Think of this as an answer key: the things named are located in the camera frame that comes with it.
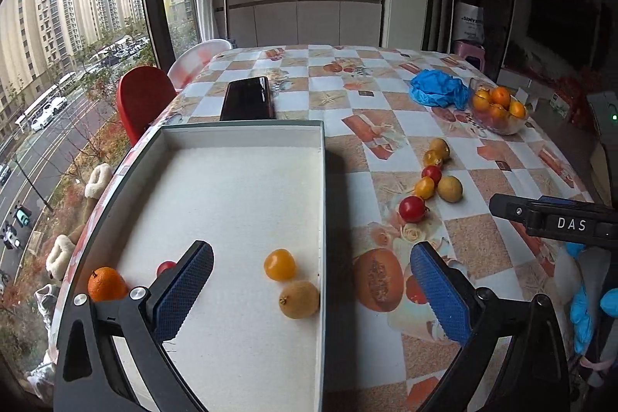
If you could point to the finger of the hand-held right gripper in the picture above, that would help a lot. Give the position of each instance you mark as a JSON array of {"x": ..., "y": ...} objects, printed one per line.
[
  {"x": 560, "y": 200},
  {"x": 512, "y": 210}
]

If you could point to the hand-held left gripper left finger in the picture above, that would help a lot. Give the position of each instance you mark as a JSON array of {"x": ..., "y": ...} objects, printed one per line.
[{"x": 186, "y": 286}]

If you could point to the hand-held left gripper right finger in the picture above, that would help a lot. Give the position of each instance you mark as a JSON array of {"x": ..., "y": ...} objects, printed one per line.
[{"x": 439, "y": 296}]

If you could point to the red tomato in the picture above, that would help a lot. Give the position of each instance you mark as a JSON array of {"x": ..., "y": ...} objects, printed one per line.
[
  {"x": 166, "y": 267},
  {"x": 413, "y": 208},
  {"x": 431, "y": 173}
]

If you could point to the small yellow pear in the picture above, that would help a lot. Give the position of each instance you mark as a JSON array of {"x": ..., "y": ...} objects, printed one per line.
[
  {"x": 441, "y": 146},
  {"x": 450, "y": 188},
  {"x": 299, "y": 298}
]

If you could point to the orange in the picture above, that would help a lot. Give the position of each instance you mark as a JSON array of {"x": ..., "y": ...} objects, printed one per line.
[
  {"x": 497, "y": 116},
  {"x": 106, "y": 284},
  {"x": 516, "y": 109},
  {"x": 500, "y": 96},
  {"x": 481, "y": 100}
]

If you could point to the yellow tomato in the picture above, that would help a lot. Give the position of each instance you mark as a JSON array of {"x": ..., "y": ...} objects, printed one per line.
[
  {"x": 280, "y": 265},
  {"x": 425, "y": 187},
  {"x": 432, "y": 158}
]

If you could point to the white lined green box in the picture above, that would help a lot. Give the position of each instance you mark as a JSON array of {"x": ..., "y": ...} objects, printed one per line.
[{"x": 231, "y": 199}]

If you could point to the person's right hand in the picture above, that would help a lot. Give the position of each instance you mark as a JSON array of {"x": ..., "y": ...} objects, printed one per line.
[{"x": 582, "y": 315}]

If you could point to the person's clothing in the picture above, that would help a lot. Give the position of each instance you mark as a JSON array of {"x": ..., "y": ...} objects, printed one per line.
[{"x": 567, "y": 272}]

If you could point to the printed checkered tablecloth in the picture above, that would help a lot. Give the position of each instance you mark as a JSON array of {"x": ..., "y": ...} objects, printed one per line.
[{"x": 483, "y": 248}]

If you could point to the clear glass bowl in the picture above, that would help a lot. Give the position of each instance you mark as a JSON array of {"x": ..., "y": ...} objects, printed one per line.
[{"x": 504, "y": 128}]

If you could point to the white green carton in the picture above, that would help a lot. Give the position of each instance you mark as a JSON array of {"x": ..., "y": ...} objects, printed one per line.
[{"x": 560, "y": 101}]

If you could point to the stack of red gift boxes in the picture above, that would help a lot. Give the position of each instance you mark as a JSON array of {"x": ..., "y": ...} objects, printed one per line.
[{"x": 574, "y": 84}]

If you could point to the fluffy beige slipper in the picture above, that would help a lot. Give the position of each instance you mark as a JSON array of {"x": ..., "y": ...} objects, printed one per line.
[
  {"x": 59, "y": 255},
  {"x": 99, "y": 180}
]

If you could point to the crumpled blue plastic bag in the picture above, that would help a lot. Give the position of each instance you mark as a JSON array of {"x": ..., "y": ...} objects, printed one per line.
[{"x": 437, "y": 88}]

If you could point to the pink plastic stool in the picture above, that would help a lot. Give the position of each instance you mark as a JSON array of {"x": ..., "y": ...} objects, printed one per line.
[{"x": 470, "y": 50}]

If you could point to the white paper bag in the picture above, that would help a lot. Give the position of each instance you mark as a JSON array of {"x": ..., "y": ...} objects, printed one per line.
[{"x": 468, "y": 26}]

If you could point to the red plastic chair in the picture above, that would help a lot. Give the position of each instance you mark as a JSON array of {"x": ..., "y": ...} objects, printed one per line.
[{"x": 142, "y": 100}]

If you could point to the black smartphone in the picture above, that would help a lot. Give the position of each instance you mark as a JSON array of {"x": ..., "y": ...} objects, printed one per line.
[{"x": 248, "y": 98}]

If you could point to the white plastic chair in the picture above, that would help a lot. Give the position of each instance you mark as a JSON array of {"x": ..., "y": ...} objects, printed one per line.
[{"x": 193, "y": 59}]

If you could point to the white cabinet counter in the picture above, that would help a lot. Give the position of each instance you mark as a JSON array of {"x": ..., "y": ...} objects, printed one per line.
[{"x": 299, "y": 21}]

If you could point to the wall television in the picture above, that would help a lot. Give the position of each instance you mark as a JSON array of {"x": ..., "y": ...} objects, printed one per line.
[{"x": 560, "y": 16}]

